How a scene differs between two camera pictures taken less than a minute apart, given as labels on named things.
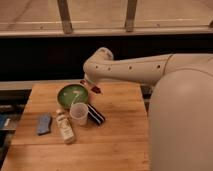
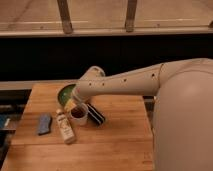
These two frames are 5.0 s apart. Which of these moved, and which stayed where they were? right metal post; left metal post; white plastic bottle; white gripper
Moved: white gripper
Stayed: right metal post; left metal post; white plastic bottle
